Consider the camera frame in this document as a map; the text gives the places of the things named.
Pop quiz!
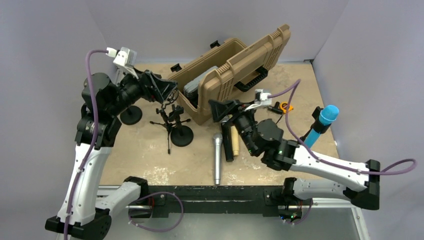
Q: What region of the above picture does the blue microphone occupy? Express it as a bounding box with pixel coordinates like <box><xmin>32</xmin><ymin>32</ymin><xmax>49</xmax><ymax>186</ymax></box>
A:
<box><xmin>303</xmin><ymin>105</ymin><xmax>340</xmax><ymax>148</ymax></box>

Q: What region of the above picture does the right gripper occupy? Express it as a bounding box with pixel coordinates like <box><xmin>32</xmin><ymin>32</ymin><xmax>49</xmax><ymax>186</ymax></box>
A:
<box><xmin>208</xmin><ymin>98</ymin><xmax>258</xmax><ymax>155</ymax></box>

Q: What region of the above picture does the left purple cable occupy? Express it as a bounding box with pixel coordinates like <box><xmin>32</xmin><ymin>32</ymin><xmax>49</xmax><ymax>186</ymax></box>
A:
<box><xmin>62</xmin><ymin>49</ymin><xmax>110</xmax><ymax>240</ymax></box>

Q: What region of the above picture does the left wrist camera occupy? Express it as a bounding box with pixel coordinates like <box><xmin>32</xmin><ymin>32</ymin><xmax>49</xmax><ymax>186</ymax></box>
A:
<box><xmin>106</xmin><ymin>47</ymin><xmax>139</xmax><ymax>79</ymax></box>

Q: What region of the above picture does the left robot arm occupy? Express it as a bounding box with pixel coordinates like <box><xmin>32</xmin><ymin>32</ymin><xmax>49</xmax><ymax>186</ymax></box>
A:
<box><xmin>45</xmin><ymin>70</ymin><xmax>178</xmax><ymax>240</ymax></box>

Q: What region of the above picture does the black tripod shock mount stand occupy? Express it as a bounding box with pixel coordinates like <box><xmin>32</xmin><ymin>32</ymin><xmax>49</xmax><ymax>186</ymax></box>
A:
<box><xmin>149</xmin><ymin>90</ymin><xmax>179</xmax><ymax>155</ymax></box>

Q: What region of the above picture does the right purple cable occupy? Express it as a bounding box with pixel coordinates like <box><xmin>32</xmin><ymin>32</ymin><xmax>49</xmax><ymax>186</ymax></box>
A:
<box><xmin>269</xmin><ymin>78</ymin><xmax>417</xmax><ymax>176</ymax></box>

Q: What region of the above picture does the black microphone silver grille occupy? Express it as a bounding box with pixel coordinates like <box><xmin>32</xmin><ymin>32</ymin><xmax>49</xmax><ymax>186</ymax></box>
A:
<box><xmin>220</xmin><ymin>116</ymin><xmax>234</xmax><ymax>162</ymax></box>

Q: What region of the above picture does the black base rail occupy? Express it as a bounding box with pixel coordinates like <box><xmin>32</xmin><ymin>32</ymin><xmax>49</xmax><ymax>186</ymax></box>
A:
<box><xmin>127</xmin><ymin>185</ymin><xmax>314</xmax><ymax>220</ymax></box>

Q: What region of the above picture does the orange tape measure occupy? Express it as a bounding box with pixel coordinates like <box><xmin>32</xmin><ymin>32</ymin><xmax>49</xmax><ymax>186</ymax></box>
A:
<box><xmin>278</xmin><ymin>102</ymin><xmax>294</xmax><ymax>115</ymax></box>

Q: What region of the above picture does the black silver adapter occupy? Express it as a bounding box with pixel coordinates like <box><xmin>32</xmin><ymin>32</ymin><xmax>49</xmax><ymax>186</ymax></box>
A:
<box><xmin>267</xmin><ymin>101</ymin><xmax>284</xmax><ymax>115</ymax></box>

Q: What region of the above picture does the cream microphone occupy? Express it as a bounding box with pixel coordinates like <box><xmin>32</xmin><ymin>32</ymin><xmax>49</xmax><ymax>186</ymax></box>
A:
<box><xmin>230</xmin><ymin>125</ymin><xmax>240</xmax><ymax>158</ymax></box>

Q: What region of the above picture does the grey foam insert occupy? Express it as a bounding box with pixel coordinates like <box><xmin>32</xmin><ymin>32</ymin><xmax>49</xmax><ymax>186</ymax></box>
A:
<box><xmin>183</xmin><ymin>65</ymin><xmax>218</xmax><ymax>99</ymax></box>

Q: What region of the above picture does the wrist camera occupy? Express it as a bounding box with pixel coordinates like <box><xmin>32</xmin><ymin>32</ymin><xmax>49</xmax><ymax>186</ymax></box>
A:
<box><xmin>244</xmin><ymin>89</ymin><xmax>272</xmax><ymax>112</ymax></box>
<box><xmin>106</xmin><ymin>47</ymin><xmax>139</xmax><ymax>79</ymax></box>

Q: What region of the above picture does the black round base stand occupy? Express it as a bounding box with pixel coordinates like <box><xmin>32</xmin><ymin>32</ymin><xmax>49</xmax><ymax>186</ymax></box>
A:
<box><xmin>168</xmin><ymin>104</ymin><xmax>194</xmax><ymax>147</ymax></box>

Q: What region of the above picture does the tan hard case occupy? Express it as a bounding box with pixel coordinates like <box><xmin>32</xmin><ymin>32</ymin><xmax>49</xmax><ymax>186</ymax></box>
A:
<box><xmin>168</xmin><ymin>24</ymin><xmax>291</xmax><ymax>125</ymax></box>

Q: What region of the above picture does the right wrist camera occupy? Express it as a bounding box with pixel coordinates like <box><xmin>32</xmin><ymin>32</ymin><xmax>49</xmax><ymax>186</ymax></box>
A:
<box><xmin>244</xmin><ymin>89</ymin><xmax>272</xmax><ymax>112</ymax></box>

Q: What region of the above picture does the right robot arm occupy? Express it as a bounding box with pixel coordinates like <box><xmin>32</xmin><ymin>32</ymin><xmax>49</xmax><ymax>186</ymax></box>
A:
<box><xmin>208</xmin><ymin>99</ymin><xmax>380</xmax><ymax>211</ymax></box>

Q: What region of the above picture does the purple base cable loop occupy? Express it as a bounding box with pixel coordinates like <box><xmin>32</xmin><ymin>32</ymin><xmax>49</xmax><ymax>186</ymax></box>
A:
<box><xmin>127</xmin><ymin>191</ymin><xmax>184</xmax><ymax>233</ymax></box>

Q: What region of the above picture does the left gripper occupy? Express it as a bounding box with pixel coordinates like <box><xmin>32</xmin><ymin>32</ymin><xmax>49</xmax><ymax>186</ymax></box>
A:
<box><xmin>107</xmin><ymin>65</ymin><xmax>177</xmax><ymax>116</ymax></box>

